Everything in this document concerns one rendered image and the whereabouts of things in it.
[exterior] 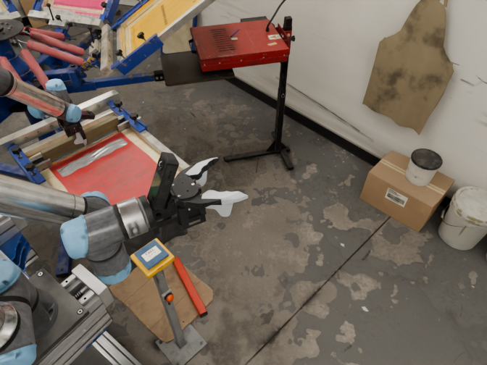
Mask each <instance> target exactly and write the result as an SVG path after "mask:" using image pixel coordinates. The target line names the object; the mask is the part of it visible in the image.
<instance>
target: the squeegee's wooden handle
mask: <svg viewBox="0 0 487 365"><path fill-rule="evenodd" d="M119 124H120V123H119V120H118V118H117V117H116V116H113V117H110V118H109V119H106V120H104V121H103V122H100V123H98V124H96V125H94V126H92V127H90V128H87V129H85V130H84V133H85V135H86V140H87V143H90V142H92V141H94V140H96V139H98V138H100V137H102V136H104V135H106V134H108V133H110V132H112V131H114V130H118V129H117V125H119ZM76 138H77V137H76V134H75V135H73V136H70V137H69V138H66V139H64V140H61V141H60V142H58V143H55V144H54V145H52V146H49V147H47V148H45V149H43V150H41V151H40V152H41V155H42V157H43V158H44V160H45V161H46V160H47V159H50V160H51V163H53V162H54V160H55V159H58V158H59V157H61V156H64V155H65V154H68V153H69V152H71V151H74V150H75V149H77V148H80V147H81V146H84V143H80V144H74V141H75V139H76Z"/></svg>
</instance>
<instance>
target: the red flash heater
mask: <svg viewBox="0 0 487 365"><path fill-rule="evenodd" d="M269 21H270V20H257V21H249V22H236V23H229V24H222V25H209V26H201V27H194V28H190V31H191V37H193V45H194V48H195V50H196V51H197V52H198V55H197V57H198V60H199V64H200V66H201V70H202V72H208V71H215V70H226V69H232V68H238V67H249V66H255V65H261V64H272V63H278V62H287V59H288V55H289V48H288V42H289V39H288V36H287V35H286V33H285V31H284V30H283V29H282V27H281V26H280V25H279V23H278V26H277V27H275V28H274V26H273V25H272V23H270V25H269V29H270V31H269V32H267V31H266V27H267V24H268V23H269ZM238 29H240V30H239V31H238V32H236V31H237V30H238ZM235 32H236V33H235ZM234 33H235V34H234ZM232 34H234V35H233V36H232ZM231 36H232V37H231ZM231 38H238V40H236V41H232V40H231Z"/></svg>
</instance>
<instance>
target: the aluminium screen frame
mask: <svg viewBox="0 0 487 365"><path fill-rule="evenodd" d="M113 116H116V117H119V115H117V114H116V113H115V112H114V111H112V110H111V109H108V110H106V111H105V112H102V113H100V114H97V115H96V116H95V119H87V120H84V121H82V122H80V124H81V125H82V127H83V130H85V129H87V128H90V127H92V126H94V125H96V124H98V123H100V122H103V121H104V120H106V119H109V118H110V117H113ZM129 128H130V129H131V130H132V131H133V132H134V133H135V134H136V135H138V136H139V137H140V138H141V139H143V140H144V141H145V142H146V143H148V144H149V145H150V146H151V147H152V148H153V149H154V150H155V151H157V152H158V153H159V154H161V153H162V152H168V153H173V152H172V151H171V150H170V149H169V148H167V147H166V146H165V145H163V144H162V143H161V142H160V141H158V140H157V139H156V138H155V137H154V136H153V135H151V134H150V133H149V132H147V131H146V130H144V131H142V132H140V133H139V132H138V131H137V130H136V129H134V128H133V127H132V126H130V127H129ZM66 138H67V136H66V135H65V132H64V131H61V132H59V133H56V134H54V135H52V136H50V137H47V138H45V139H43V140H41V141H39V142H37V143H34V144H33V145H30V146H28V147H26V148H24V149H22V151H23V153H24V154H25V155H26V156H27V157H30V156H33V155H35V154H37V153H39V152H40V151H41V150H43V149H45V148H47V147H49V146H52V145H54V144H55V143H58V142H60V141H61V140H64V139H66ZM173 154H174V153H173ZM174 155H175V157H176V159H177V160H178V162H179V166H178V169H179V170H180V171H182V170H183V169H185V168H187V167H189V165H188V164H186V163H185V162H184V161H183V160H182V159H181V158H180V157H178V156H177V155H176V154H174ZM40 185H43V186H46V187H50V188H51V186H50V185H49V184H48V183H47V181H45V182H43V183H41V184H40Z"/></svg>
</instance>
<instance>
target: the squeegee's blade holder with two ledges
mask: <svg viewBox="0 0 487 365"><path fill-rule="evenodd" d="M115 133H117V131H116V130H114V131H112V132H110V133H108V134H106V135H104V136H102V137H100V138H98V139H96V140H94V141H92V142H90V143H87V144H86V146H85V145H84V146H81V147H80V148H77V149H75V150H74V151H71V152H69V153H68V154H65V155H64V156H61V157H59V158H58V159H55V160H54V163H57V162H58V161H61V160H63V159H65V158H67V157H68V156H71V155H73V154H75V153H77V152H79V151H81V150H83V149H84V148H87V147H89V146H91V145H93V144H95V143H97V142H99V141H101V140H103V139H105V138H107V137H109V136H111V135H113V134H115Z"/></svg>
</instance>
